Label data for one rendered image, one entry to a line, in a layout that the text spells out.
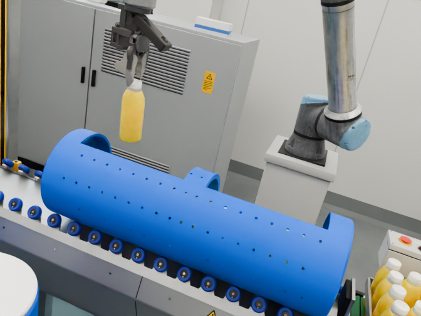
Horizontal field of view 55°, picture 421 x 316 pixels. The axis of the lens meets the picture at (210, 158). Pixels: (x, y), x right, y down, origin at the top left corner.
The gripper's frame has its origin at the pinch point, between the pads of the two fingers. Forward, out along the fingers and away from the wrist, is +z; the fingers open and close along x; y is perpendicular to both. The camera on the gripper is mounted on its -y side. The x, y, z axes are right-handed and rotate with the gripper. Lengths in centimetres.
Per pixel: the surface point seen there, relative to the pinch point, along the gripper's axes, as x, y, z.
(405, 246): -26, -89, 33
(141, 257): 12, -16, 47
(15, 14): -31, 73, -2
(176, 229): 14.9, -26.1, 31.2
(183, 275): 12, -30, 47
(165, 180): 8.4, -18.0, 22.0
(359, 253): -209, -112, 145
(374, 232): -256, -124, 145
